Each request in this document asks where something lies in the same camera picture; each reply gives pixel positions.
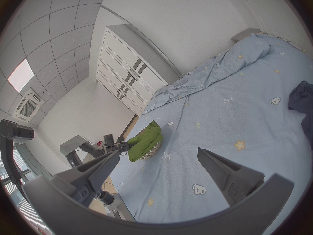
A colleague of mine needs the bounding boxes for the white air conditioner grille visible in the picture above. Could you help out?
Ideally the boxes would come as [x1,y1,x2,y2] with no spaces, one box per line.
[15,88,45,124]

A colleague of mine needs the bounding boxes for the grey bedside table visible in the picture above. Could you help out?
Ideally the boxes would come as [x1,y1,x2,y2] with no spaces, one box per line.
[231,28,261,43]

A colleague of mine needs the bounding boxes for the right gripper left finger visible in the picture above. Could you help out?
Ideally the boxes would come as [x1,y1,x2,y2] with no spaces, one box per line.
[52,150,120,208]

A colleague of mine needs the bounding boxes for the square white light panel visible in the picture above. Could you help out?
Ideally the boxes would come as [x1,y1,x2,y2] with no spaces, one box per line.
[7,58,35,92]

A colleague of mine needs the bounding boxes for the pale blue quilt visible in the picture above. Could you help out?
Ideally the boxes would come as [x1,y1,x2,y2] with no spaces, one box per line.
[142,33,272,114]

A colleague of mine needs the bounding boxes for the dark blue garment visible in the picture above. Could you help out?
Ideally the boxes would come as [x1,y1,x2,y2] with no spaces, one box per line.
[288,80,313,154]

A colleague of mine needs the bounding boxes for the white wardrobe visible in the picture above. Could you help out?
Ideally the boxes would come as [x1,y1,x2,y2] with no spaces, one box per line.
[97,25,181,117]

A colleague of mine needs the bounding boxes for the round woven basket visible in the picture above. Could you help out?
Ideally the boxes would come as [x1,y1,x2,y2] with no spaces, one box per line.
[136,129,163,160]

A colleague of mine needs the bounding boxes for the window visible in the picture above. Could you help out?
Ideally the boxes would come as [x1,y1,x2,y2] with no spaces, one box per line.
[0,141,32,205]

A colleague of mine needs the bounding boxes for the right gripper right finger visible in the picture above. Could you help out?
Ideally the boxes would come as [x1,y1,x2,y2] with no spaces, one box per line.
[197,148,266,208]

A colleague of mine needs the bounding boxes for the bed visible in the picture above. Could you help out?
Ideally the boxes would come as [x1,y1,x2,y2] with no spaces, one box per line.
[109,0,313,223]

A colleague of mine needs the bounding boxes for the green shorts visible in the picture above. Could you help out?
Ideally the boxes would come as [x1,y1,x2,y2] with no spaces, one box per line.
[128,121,164,163]

